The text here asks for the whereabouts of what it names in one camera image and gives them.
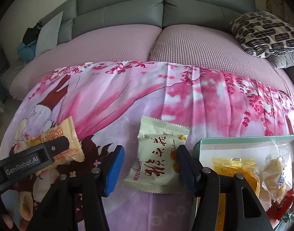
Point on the printed cartoon blanket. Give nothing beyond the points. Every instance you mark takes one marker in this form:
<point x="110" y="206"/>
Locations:
<point x="137" y="93"/>

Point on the light grey pillow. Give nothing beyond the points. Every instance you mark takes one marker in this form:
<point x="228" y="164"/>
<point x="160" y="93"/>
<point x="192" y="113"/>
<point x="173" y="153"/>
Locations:
<point x="49" y="36"/>

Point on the white box with teal rim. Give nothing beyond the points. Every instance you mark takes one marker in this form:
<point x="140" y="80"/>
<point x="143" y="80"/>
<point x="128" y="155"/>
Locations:
<point x="233" y="148"/>

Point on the blue cloth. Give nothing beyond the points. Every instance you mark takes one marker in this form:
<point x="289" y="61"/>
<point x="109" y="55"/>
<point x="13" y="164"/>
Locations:
<point x="25" y="51"/>

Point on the dark clothes pile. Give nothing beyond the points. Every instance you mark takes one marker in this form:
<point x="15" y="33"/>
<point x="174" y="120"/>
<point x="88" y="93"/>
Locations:
<point x="30" y="35"/>

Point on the orange and cream snack packet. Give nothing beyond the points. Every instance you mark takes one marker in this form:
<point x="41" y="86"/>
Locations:
<point x="67" y="130"/>

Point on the dark grey cushion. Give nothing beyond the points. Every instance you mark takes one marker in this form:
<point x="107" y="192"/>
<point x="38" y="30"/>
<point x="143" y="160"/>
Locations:
<point x="286" y="61"/>

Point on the black and white patterned cushion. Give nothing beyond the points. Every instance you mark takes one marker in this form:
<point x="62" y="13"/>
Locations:
<point x="265" y="31"/>

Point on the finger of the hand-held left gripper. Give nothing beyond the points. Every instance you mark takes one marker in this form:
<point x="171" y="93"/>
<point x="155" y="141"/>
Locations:
<point x="59" y="146"/>

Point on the large red snack packet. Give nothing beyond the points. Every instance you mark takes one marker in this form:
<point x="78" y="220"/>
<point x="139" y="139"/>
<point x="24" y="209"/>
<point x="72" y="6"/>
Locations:
<point x="281" y="207"/>

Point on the clear bun packet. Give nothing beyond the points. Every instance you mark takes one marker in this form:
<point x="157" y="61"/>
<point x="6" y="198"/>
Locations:
<point x="277" y="170"/>

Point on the person's left hand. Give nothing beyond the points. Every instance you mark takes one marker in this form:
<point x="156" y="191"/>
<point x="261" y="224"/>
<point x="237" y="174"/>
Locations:
<point x="7" y="220"/>

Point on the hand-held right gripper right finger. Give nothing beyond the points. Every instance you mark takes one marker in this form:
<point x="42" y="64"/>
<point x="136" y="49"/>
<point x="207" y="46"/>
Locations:
<point x="187" y="170"/>

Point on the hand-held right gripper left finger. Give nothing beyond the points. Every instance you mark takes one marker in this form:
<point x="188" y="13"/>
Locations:
<point x="114" y="170"/>

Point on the pink sofa cover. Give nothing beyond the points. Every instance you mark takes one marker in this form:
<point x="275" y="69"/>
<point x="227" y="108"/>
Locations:
<point x="113" y="43"/>

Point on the grey sofa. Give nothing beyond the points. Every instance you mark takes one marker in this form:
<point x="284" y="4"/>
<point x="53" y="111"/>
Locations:
<point x="125" y="0"/>

